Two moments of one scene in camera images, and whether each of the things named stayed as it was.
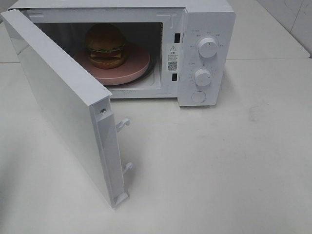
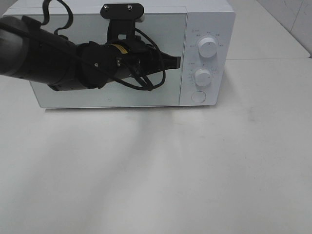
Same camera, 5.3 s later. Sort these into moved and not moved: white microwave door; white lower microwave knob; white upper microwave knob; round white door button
Moved: white microwave door
Not moved: white lower microwave knob; round white door button; white upper microwave knob
